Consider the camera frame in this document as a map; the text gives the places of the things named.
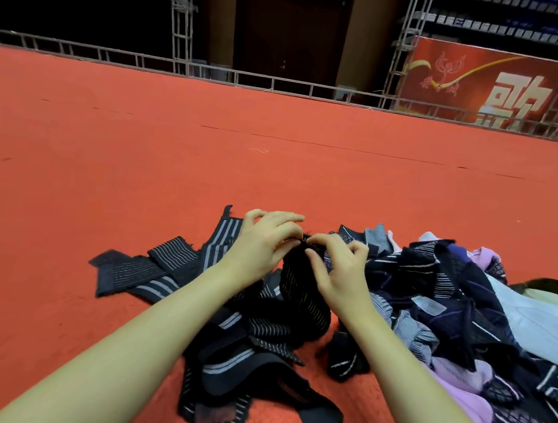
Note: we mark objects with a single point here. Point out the person's left hand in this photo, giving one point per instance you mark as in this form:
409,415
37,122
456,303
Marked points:
260,247

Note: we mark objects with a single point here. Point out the person's right hand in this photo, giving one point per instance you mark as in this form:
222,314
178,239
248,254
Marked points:
344,275

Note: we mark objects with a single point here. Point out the pile of black striped bands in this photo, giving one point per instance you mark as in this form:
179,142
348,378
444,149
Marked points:
243,364

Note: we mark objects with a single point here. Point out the person's left forearm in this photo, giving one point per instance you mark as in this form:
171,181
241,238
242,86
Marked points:
124,362

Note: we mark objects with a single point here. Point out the person's right forearm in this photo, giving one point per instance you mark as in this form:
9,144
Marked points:
428,404

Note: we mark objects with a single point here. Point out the heap of dark patterned socks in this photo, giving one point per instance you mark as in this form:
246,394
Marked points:
458,307

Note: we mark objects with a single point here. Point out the dark brown door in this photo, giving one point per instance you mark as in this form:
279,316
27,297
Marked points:
288,31

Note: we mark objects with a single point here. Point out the red banner with white print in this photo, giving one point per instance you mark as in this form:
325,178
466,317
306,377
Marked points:
452,78

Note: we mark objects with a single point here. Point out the grey metal truss tower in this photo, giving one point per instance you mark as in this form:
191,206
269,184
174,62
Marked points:
409,34
180,19

